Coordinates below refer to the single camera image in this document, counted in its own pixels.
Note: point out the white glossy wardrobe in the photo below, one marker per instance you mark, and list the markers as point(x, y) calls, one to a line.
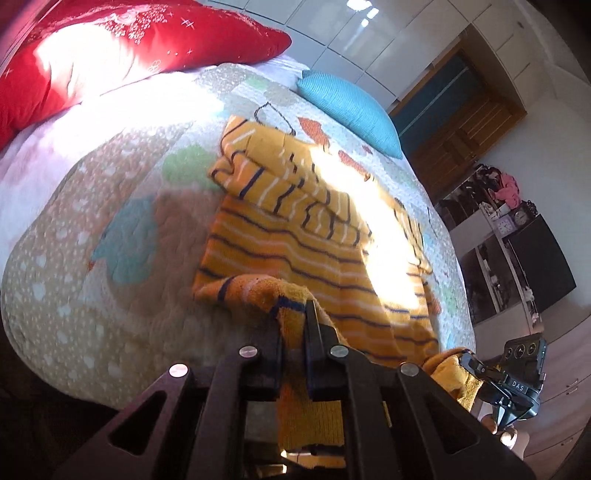
point(351, 32)

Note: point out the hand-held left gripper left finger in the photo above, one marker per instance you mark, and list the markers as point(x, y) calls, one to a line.
point(271, 364)

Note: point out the printed quilted bed blanket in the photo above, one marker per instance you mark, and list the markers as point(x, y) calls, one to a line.
point(83, 258)

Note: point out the black round clock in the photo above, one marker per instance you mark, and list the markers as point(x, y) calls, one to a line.
point(521, 218)

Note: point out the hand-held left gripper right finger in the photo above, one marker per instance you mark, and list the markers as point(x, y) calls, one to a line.
point(314, 344)

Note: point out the blue ribbed pillow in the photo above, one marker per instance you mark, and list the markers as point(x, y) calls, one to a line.
point(351, 108)

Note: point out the pink cloth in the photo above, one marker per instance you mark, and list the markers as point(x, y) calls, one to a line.
point(508, 189)

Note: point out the black flat television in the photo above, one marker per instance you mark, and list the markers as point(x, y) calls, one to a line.
point(540, 263)

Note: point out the white bed sheet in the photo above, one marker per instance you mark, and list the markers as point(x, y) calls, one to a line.
point(27, 157)

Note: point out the wooden door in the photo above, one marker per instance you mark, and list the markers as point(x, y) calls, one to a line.
point(457, 120)

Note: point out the white shelf unit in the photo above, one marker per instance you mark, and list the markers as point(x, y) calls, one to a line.
point(485, 258)

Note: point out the small white clock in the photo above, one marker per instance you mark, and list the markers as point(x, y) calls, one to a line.
point(504, 226)

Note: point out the person's right hand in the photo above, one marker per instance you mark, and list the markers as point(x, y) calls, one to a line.
point(505, 434)

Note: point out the yellow striped knit sweater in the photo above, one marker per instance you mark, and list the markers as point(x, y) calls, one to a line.
point(295, 240)

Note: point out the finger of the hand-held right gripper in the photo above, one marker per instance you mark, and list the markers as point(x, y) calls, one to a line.
point(473, 365)

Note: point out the red patterned pillow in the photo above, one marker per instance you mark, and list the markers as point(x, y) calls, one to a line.
point(92, 50)

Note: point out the light drawer cabinet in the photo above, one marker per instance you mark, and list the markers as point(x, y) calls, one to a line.
point(563, 406)

